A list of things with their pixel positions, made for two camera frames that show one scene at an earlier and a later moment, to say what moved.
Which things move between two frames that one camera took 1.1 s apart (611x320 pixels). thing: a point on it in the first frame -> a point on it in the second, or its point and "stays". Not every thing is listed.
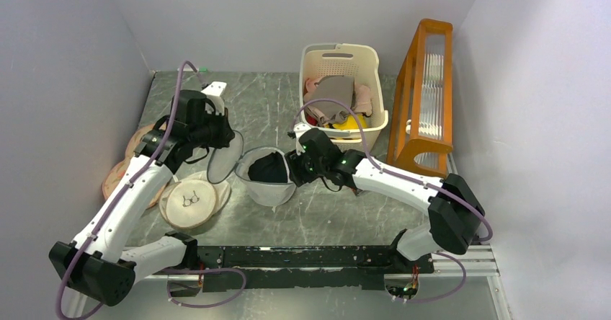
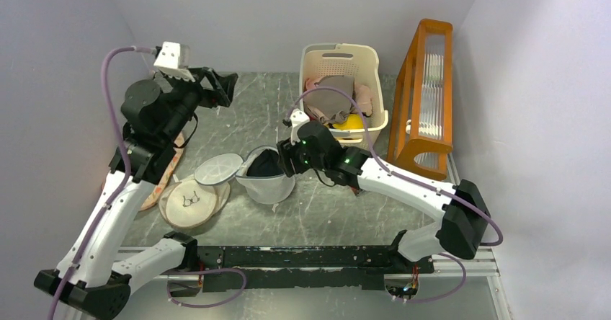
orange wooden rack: (420, 127) stays
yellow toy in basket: (349, 123) stays
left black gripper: (226, 133) -> (225, 83)
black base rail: (341, 267) stays
